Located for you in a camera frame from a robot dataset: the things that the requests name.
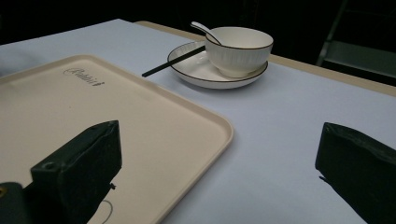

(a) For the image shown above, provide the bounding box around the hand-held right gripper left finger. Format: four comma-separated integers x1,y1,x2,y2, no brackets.
30,119,123,224

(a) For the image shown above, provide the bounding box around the white ribbed bowl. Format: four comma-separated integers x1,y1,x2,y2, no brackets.
205,26,275,79

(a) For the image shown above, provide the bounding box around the white plate with dark rim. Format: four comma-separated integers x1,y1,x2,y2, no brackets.
166,40,269,91

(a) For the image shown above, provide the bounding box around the beige plastic tray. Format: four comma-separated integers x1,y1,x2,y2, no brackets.
0,54,234,224

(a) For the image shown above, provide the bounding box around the black chopstick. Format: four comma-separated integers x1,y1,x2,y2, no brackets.
141,45,206,78

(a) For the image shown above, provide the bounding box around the white ceramic spoon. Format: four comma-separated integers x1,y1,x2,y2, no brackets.
190,21,222,46

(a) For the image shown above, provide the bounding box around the metal stand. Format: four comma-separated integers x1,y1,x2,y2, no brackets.
316,0,396,79

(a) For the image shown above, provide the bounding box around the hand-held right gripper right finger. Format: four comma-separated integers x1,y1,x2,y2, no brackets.
315,121,396,224

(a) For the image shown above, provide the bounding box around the light blue table cloth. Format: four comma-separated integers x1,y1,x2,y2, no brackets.
0,18,396,224

